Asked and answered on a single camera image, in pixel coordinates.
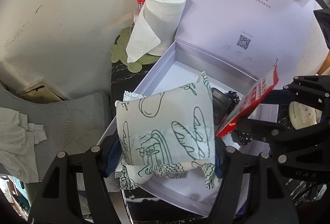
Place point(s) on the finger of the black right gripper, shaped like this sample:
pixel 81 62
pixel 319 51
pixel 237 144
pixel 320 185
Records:
pixel 307 90
pixel 295 151

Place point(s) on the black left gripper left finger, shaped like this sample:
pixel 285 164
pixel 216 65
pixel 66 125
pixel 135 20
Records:
pixel 57 200

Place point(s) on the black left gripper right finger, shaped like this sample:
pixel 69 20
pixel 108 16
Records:
pixel 268 201

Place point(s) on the red spicy snack packet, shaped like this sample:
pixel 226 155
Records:
pixel 250 101

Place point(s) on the black plastic case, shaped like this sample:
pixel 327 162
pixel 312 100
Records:
pixel 221 104

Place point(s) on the white bread-print snack packet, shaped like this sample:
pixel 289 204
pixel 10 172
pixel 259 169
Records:
pixel 167 135

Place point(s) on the white pastry-print snack packet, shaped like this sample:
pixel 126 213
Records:
pixel 131 96

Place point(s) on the cream cartoon water bottle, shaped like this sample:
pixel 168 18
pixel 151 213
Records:
pixel 302 116

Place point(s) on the grey cloth garment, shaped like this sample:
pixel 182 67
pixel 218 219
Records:
pixel 18 140

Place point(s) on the grey bed mattress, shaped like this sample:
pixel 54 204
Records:
pixel 72 126

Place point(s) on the green leaf-shaped mat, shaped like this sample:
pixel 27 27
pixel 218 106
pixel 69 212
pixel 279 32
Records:
pixel 119 53

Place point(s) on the white toilet paper roll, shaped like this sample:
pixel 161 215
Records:
pixel 155 28

